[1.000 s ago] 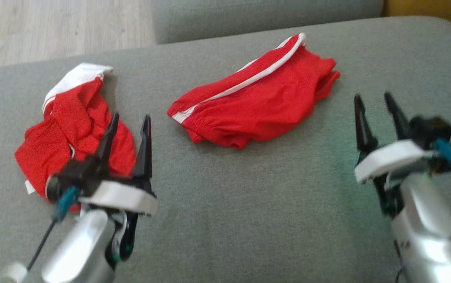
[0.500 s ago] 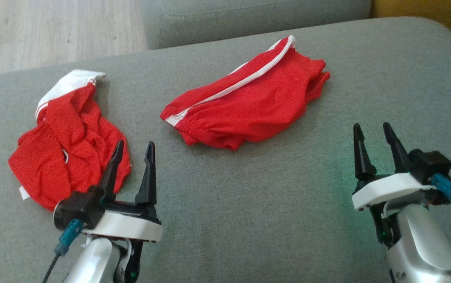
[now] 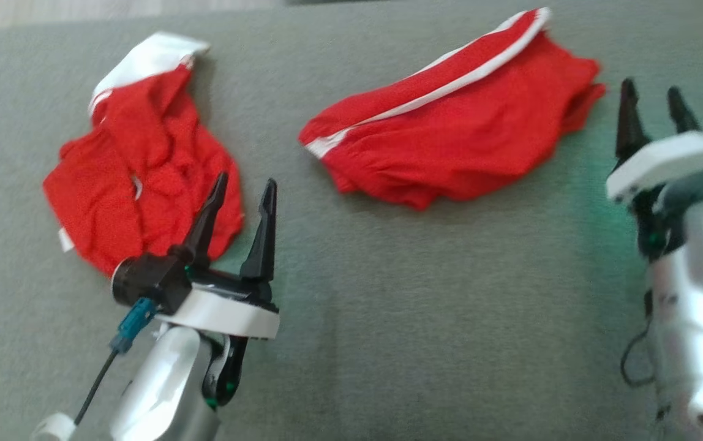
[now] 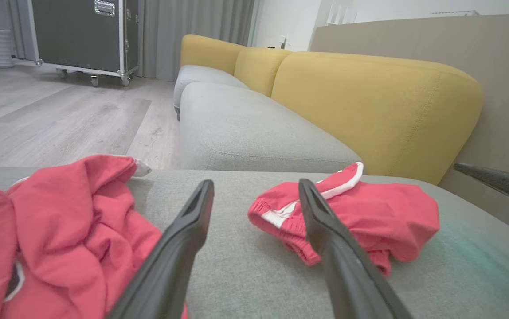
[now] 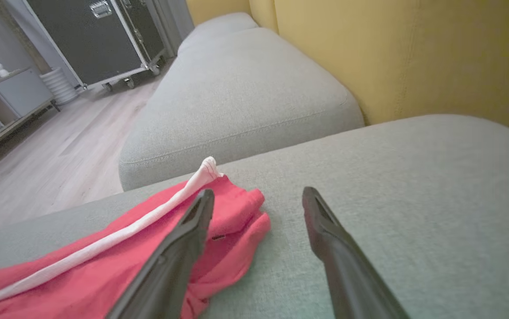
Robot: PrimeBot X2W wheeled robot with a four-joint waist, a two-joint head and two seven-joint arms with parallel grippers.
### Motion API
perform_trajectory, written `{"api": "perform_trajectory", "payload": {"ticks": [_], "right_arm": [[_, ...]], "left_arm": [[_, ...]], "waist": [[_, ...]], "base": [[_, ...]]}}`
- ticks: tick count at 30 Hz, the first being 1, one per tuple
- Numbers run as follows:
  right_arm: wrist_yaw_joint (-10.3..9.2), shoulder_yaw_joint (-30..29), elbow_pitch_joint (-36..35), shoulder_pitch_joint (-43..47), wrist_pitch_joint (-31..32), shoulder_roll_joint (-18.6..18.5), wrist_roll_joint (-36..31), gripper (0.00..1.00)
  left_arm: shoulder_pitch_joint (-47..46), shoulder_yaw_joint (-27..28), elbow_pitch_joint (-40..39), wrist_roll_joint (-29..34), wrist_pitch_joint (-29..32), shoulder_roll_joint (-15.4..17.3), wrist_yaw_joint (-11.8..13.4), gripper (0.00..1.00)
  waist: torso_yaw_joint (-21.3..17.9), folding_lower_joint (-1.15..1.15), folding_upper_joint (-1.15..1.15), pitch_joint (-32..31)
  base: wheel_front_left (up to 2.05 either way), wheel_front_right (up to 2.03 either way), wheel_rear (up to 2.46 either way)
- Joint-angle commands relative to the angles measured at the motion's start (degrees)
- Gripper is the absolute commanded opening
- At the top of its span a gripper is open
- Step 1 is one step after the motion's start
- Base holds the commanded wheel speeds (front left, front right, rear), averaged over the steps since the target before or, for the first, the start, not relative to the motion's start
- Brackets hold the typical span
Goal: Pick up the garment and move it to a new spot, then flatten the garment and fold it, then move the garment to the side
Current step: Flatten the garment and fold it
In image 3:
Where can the red white basketball jersey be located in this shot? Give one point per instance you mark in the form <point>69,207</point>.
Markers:
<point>143,153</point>

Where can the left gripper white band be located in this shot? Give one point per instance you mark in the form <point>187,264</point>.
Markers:
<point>223,315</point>

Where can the red shorts with white stripe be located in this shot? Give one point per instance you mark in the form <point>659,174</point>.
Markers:
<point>462,141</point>

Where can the large grey sofa seat cushion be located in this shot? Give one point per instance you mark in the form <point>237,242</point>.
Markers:
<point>419,306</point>

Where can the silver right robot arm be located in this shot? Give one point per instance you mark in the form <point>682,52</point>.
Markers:
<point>700,324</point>

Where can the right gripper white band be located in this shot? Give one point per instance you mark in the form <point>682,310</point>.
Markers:
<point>664,162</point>

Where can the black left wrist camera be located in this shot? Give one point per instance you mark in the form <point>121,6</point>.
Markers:
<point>143,278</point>

